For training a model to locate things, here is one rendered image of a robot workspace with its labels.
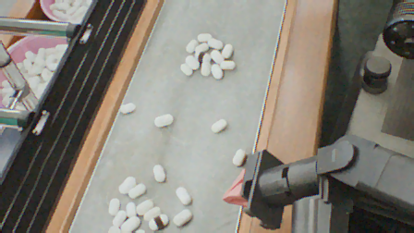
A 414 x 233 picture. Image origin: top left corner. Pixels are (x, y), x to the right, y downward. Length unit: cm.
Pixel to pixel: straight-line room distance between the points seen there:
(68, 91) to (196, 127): 41
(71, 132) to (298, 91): 52
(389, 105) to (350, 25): 92
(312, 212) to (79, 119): 32
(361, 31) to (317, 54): 115
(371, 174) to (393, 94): 84
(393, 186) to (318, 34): 62
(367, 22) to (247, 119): 134
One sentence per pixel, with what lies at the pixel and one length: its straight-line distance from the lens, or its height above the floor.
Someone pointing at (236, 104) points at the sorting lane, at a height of 74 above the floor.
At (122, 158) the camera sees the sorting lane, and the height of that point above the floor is 74.
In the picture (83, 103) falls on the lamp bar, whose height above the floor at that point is 107.
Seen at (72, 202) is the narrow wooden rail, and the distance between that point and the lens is 100.
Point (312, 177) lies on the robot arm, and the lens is 68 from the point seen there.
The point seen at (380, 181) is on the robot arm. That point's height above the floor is 107.
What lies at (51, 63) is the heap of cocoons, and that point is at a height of 74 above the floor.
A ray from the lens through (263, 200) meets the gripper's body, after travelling 75.
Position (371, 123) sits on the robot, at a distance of 138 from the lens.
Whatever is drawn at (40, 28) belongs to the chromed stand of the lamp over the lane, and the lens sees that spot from 76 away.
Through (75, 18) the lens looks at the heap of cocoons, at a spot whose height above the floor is 74.
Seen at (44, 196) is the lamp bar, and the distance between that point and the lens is 65.
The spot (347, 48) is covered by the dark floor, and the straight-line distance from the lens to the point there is 219.
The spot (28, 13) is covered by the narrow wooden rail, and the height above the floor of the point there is 76.
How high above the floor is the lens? 159
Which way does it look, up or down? 52 degrees down
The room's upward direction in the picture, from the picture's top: 9 degrees counter-clockwise
